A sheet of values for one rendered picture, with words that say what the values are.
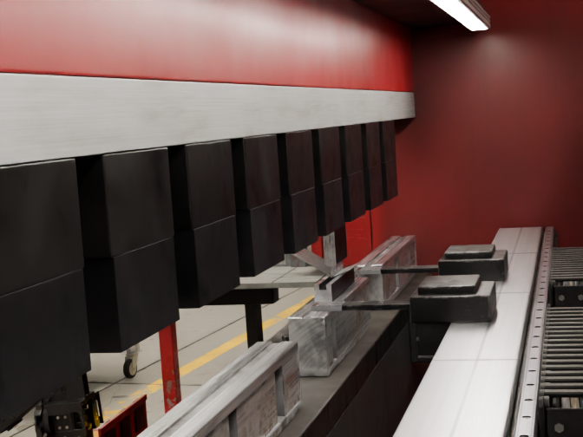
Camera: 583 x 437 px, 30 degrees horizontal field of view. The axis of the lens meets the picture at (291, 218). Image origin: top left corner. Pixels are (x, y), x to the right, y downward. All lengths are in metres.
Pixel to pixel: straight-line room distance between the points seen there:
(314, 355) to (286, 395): 0.25
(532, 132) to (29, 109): 2.04
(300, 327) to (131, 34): 0.83
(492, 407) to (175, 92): 0.43
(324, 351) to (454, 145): 1.14
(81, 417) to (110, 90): 0.85
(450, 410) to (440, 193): 1.69
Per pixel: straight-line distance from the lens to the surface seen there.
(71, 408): 1.69
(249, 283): 1.88
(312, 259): 1.94
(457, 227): 2.75
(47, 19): 0.83
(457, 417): 1.06
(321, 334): 1.69
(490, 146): 2.73
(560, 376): 0.99
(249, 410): 1.31
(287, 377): 1.47
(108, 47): 0.92
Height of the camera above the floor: 1.28
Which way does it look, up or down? 5 degrees down
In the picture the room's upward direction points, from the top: 4 degrees counter-clockwise
